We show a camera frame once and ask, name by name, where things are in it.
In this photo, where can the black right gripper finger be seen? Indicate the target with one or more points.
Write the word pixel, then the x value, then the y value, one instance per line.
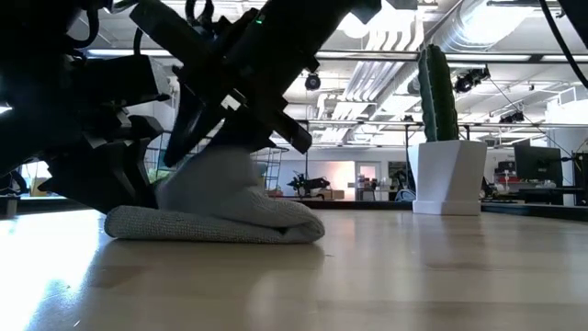
pixel 248 135
pixel 184 128

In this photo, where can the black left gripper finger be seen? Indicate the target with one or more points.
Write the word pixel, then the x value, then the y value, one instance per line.
pixel 92 179
pixel 142 165

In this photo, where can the grey microfiber towel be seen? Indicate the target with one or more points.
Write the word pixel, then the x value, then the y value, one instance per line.
pixel 220 216

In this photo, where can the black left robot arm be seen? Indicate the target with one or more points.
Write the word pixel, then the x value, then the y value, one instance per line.
pixel 37 27

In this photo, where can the small black background machine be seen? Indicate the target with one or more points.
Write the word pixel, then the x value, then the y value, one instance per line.
pixel 308 184

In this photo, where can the long ceiling light strip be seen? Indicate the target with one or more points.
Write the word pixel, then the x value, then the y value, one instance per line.
pixel 565 58
pixel 367 55
pixel 487 57

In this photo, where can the green cactus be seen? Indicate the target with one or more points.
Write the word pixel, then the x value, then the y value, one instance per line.
pixel 438 101

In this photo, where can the white faceted plant pot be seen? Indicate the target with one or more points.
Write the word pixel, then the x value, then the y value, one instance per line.
pixel 448 179

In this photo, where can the black ceiling spotlight cluster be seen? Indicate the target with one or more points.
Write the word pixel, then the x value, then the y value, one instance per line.
pixel 468 80
pixel 512 117

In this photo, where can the dark computer monitor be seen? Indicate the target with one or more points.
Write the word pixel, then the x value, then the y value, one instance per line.
pixel 537 165

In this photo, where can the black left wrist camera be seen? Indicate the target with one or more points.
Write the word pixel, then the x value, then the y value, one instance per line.
pixel 128 80

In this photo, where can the black dome ceiling camera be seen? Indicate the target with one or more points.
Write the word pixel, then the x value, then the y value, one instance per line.
pixel 313 81

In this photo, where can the black aluminium table frame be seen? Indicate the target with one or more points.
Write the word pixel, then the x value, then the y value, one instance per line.
pixel 358 203

